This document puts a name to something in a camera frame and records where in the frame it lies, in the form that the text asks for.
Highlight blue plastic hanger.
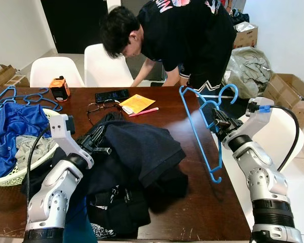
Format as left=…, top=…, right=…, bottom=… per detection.
left=0, top=85, right=18, bottom=109
left=179, top=83, right=240, bottom=184
left=10, top=89, right=63, bottom=113

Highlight black t-shirt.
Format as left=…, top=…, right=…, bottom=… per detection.
left=23, top=110, right=189, bottom=239

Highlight thin framed glasses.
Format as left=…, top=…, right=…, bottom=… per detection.
left=86, top=100, right=122, bottom=125

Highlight black smartphone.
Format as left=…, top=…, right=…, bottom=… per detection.
left=95, top=90, right=130, bottom=103

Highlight grey plastic bag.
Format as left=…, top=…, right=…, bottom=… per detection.
left=225, top=47, right=273, bottom=99

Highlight white plastic chair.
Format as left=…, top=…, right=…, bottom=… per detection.
left=29, top=57, right=85, bottom=88
left=219, top=105, right=304, bottom=213
left=84, top=44, right=135, bottom=88

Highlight yellow notebook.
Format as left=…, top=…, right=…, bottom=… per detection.
left=119, top=94, right=156, bottom=115

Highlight pink pen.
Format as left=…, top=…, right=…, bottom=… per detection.
left=128, top=107, right=159, bottom=117

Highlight orange black laser level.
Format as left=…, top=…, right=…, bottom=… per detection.
left=50, top=76, right=70, bottom=102

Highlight grey cloth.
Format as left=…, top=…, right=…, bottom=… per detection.
left=14, top=134, right=59, bottom=170

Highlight large open cardboard box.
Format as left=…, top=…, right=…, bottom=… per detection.
left=270, top=73, right=304, bottom=133

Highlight small printed cardboard box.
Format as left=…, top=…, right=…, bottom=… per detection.
left=233, top=21, right=258, bottom=49

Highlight blue cloth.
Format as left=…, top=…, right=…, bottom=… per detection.
left=0, top=103, right=51, bottom=178

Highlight dark teal cloth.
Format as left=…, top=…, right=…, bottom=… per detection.
left=63, top=195, right=99, bottom=243

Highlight light green woven basket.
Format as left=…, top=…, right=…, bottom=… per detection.
left=0, top=107, right=61, bottom=187

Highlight person in black t-shirt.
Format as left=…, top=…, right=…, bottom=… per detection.
left=100, top=0, right=238, bottom=93

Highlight flattened cardboard box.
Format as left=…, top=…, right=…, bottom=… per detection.
left=0, top=64, right=30, bottom=88

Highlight light grey left wrist camera mount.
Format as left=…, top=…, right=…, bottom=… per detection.
left=50, top=114, right=94, bottom=169

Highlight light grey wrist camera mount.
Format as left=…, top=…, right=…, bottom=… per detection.
left=223, top=97, right=273, bottom=145
left=50, top=114, right=94, bottom=169

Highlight light grey right wrist camera mount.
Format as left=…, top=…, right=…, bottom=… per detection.
left=223, top=97, right=273, bottom=145

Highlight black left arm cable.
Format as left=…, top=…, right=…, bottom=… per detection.
left=25, top=124, right=56, bottom=203

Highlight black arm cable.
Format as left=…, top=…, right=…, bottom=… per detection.
left=25, top=124, right=56, bottom=203
left=271, top=105, right=300, bottom=172

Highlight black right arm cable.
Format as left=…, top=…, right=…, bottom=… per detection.
left=271, top=105, right=300, bottom=172

